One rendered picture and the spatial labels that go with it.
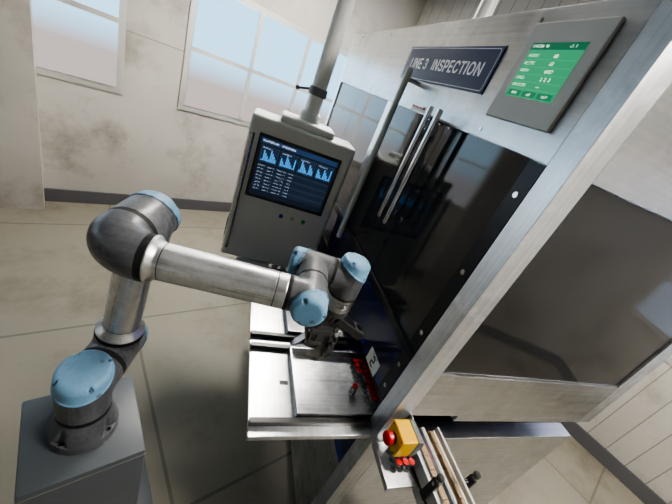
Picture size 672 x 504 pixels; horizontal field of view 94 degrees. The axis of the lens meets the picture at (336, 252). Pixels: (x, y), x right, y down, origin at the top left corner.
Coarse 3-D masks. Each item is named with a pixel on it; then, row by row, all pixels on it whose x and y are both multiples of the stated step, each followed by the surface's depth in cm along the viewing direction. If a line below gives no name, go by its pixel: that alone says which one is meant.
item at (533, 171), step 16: (528, 176) 68; (512, 192) 71; (528, 192) 68; (512, 208) 70; (496, 224) 74; (480, 240) 77; (480, 256) 76; (464, 272) 79; (448, 288) 84; (448, 304) 83; (432, 320) 87; (416, 336) 92; (416, 352) 91; (400, 368) 95; (384, 384) 101
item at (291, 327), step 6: (288, 312) 137; (348, 312) 152; (288, 318) 133; (288, 324) 126; (294, 324) 132; (288, 330) 123; (294, 330) 124; (300, 330) 130; (342, 330) 140; (342, 336) 131; (348, 336) 138; (348, 342) 134; (354, 342) 135
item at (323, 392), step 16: (288, 352) 117; (304, 352) 119; (336, 352) 123; (352, 352) 126; (304, 368) 114; (320, 368) 117; (336, 368) 120; (304, 384) 109; (320, 384) 111; (336, 384) 114; (352, 384) 116; (304, 400) 103; (320, 400) 106; (336, 400) 108; (352, 400) 110; (304, 416) 97; (320, 416) 99; (336, 416) 101; (352, 416) 103; (368, 416) 105
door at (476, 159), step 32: (448, 160) 96; (480, 160) 83; (512, 160) 74; (416, 192) 108; (448, 192) 93; (480, 192) 81; (416, 224) 104; (448, 224) 90; (480, 224) 79; (384, 256) 120; (416, 256) 101; (448, 256) 87; (384, 288) 115; (416, 288) 98; (416, 320) 94
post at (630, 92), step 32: (640, 32) 54; (640, 64) 53; (608, 96) 56; (640, 96) 54; (576, 128) 60; (608, 128) 56; (576, 160) 59; (608, 160) 60; (544, 192) 64; (576, 192) 62; (512, 224) 69; (544, 224) 65; (512, 256) 68; (480, 288) 74; (448, 320) 81; (480, 320) 78; (448, 352) 83; (416, 384) 88; (384, 416) 98; (352, 448) 111; (352, 480) 114
